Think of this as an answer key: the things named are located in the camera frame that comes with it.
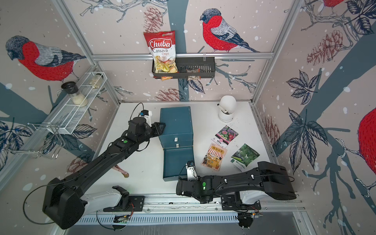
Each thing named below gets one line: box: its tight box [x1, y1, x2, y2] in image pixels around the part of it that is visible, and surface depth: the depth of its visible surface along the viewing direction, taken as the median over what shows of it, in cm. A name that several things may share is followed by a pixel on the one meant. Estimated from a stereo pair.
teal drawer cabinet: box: [159, 106, 195, 182], surface depth 83 cm
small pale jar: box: [89, 73, 104, 89], surface depth 87 cm
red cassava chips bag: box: [143, 30, 179, 74], surface depth 85 cm
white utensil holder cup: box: [218, 95, 237, 123], surface depth 103 cm
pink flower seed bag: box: [211, 124, 239, 149], surface depth 102 cm
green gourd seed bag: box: [230, 143, 260, 173], surface depth 91 cm
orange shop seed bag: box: [200, 142, 228, 172], surface depth 92 cm
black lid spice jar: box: [61, 81, 89, 108], surface depth 73 cm
